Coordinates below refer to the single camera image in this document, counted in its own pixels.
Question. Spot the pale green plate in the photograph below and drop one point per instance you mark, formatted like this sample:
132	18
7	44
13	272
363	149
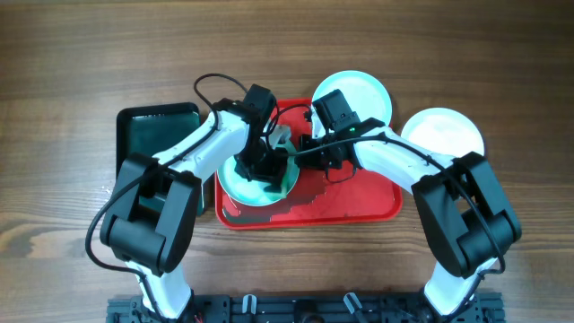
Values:
251	193

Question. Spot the red plastic tray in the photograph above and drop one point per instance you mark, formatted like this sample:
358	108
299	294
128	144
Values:
348	195

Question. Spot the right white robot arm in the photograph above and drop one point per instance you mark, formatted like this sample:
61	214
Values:
467	219

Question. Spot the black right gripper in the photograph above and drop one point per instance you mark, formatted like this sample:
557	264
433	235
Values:
307	159

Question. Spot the white ridged plate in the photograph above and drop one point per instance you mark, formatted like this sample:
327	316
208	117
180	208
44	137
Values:
445	131

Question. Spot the black water basin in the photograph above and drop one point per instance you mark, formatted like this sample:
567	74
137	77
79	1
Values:
152	129

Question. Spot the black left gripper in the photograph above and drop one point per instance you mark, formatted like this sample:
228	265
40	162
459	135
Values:
273	173

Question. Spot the green yellow sponge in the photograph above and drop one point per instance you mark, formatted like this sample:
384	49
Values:
277	189

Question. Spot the pale blue plate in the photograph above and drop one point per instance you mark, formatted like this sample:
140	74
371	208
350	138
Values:
364	93

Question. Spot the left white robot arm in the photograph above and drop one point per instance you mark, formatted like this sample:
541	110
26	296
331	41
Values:
149	220

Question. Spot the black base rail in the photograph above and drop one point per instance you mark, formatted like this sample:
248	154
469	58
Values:
386	307

